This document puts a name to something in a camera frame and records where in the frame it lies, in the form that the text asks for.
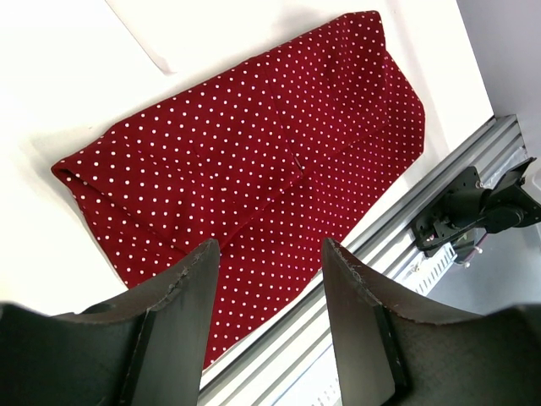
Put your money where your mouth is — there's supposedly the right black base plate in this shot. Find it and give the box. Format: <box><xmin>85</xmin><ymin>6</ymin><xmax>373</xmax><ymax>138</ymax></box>
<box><xmin>412</xmin><ymin>166</ymin><xmax>490</xmax><ymax>256</ymax></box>

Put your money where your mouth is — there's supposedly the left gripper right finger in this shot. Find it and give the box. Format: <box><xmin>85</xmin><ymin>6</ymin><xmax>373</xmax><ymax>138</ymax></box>
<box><xmin>322</xmin><ymin>239</ymin><xmax>490</xmax><ymax>405</ymax></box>

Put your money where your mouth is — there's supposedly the red polka dot skirt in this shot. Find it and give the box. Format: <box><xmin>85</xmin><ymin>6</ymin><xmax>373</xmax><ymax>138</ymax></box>
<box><xmin>52</xmin><ymin>11</ymin><xmax>425</xmax><ymax>365</ymax></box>

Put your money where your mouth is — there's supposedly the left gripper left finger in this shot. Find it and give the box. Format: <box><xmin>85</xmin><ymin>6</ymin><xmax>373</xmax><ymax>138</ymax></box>
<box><xmin>57</xmin><ymin>239</ymin><xmax>220</xmax><ymax>405</ymax></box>

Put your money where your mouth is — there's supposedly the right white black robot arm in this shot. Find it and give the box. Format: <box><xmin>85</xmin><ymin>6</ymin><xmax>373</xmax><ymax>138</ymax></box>
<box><xmin>440</xmin><ymin>157</ymin><xmax>540</xmax><ymax>233</ymax></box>

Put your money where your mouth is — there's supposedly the white slotted cable duct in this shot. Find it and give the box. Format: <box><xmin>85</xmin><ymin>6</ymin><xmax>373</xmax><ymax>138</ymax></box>
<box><xmin>396</xmin><ymin>244</ymin><xmax>456</xmax><ymax>296</ymax></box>

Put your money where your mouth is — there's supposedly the aluminium mounting rail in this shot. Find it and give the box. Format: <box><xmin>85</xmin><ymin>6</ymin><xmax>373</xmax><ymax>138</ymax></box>
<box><xmin>199</xmin><ymin>116</ymin><xmax>540</xmax><ymax>405</ymax></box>

